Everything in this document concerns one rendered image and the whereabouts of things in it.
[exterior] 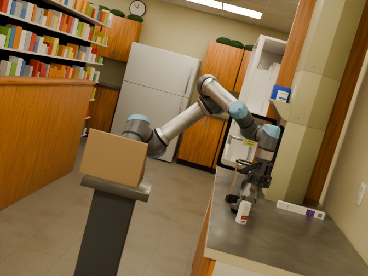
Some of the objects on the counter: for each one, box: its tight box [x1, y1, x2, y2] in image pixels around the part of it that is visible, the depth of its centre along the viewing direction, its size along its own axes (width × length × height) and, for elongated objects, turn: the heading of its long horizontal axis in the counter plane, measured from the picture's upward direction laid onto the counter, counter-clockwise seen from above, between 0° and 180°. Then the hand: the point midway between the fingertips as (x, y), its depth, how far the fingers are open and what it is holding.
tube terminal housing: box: [262, 71, 341, 204], centre depth 276 cm, size 25×32×77 cm
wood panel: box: [266, 0, 368, 202], centre depth 294 cm, size 49×3×140 cm, turn 23°
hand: (247, 200), depth 204 cm, fingers open, 8 cm apart
